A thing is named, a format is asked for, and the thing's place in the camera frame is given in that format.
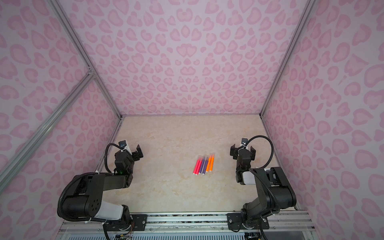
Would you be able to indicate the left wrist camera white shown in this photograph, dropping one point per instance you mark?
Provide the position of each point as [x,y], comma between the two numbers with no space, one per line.
[123,145]

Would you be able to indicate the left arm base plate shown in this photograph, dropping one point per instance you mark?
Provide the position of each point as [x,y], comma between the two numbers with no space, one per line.
[136,222]

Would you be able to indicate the pink marker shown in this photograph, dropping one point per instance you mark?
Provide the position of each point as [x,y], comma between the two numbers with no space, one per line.
[194,172]
[199,167]

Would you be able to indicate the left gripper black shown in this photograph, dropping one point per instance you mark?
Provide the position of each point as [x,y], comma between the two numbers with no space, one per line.
[136,157]

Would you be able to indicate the diagonal aluminium frame bar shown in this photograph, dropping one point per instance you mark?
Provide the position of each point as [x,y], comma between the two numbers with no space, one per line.
[19,160]

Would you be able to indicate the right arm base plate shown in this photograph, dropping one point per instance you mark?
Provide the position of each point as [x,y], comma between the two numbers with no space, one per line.
[236,223]

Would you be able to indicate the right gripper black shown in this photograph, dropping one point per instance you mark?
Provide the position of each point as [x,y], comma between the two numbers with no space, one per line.
[235,151]

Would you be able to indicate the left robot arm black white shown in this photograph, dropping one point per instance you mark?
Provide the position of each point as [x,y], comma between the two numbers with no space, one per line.
[82,199]

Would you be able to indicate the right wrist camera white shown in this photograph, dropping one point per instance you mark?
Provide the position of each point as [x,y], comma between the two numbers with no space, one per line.
[244,142]

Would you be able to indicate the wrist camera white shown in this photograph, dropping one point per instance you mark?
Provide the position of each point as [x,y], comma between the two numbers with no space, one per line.
[244,142]
[123,145]

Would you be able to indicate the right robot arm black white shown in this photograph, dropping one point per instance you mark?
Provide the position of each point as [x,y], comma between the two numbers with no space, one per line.
[274,192]

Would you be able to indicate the purple marker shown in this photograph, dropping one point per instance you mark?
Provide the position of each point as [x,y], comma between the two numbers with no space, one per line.
[204,169]
[202,165]

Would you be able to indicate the orange marker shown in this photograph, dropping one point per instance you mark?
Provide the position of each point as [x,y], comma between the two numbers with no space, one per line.
[212,163]
[209,164]

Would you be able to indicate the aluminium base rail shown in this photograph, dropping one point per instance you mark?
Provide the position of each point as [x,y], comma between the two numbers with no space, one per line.
[286,225]

